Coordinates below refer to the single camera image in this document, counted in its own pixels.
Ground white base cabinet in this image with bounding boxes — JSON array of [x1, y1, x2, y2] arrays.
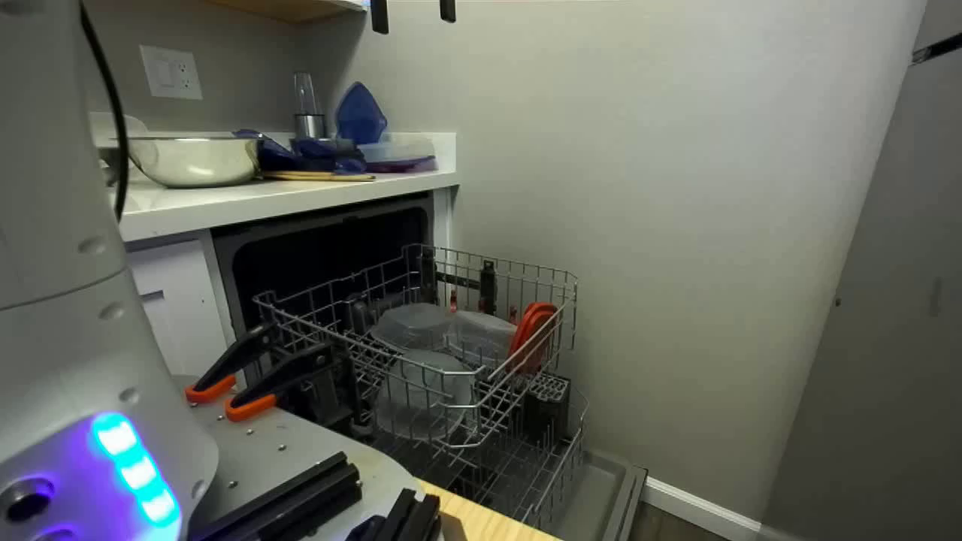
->
[[124, 232, 242, 378]]

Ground square clear plastic container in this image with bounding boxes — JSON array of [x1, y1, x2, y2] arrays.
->
[[372, 302, 454, 356]]

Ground dishwasher tub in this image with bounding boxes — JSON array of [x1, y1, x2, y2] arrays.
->
[[212, 193, 435, 345]]

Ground black cutlery basket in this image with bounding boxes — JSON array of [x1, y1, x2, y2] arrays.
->
[[522, 373, 578, 446]]

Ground black aluminium extrusion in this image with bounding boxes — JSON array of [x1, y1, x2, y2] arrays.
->
[[343, 483, 445, 541], [195, 449, 368, 541]]

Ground black bottle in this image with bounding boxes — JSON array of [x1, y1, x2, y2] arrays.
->
[[476, 259, 503, 316], [411, 248, 441, 306]]

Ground grey metal mounting plate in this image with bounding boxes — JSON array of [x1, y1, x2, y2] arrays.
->
[[182, 376, 426, 541]]

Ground white wall cabinet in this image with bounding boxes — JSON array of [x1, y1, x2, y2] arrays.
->
[[209, 0, 371, 27]]

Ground black clamp with orange tip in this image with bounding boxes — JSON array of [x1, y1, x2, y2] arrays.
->
[[182, 323, 278, 410], [223, 342, 340, 425]]

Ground white baseboard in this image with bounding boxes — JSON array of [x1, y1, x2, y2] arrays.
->
[[641, 471, 767, 541]]

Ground dark purple plate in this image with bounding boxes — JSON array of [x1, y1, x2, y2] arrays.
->
[[354, 138, 441, 177]]

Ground white wall outlet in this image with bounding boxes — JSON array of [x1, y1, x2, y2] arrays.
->
[[135, 41, 209, 105]]

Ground dishwasher door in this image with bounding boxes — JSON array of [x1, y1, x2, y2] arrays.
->
[[557, 449, 648, 541]]

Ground lower wire dishwasher rack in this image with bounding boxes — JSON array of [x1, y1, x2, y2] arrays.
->
[[396, 396, 594, 534]]

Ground blue plastic bowl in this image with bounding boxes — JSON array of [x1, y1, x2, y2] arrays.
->
[[335, 82, 390, 149]]

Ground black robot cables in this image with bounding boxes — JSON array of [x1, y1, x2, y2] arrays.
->
[[74, 0, 135, 227]]

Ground wire dishwasher rack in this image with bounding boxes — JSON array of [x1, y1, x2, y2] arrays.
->
[[396, 396, 594, 534], [251, 245, 584, 455]]

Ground large steel mixing bowl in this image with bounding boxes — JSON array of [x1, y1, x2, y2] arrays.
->
[[127, 134, 263, 193]]

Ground wooden board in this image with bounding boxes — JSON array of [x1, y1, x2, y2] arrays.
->
[[411, 474, 559, 541]]

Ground orange plastic lid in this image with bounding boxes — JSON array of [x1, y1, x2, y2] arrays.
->
[[505, 299, 561, 376]]

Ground round clear plastic container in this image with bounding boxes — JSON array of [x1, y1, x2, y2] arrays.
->
[[445, 306, 519, 370]]

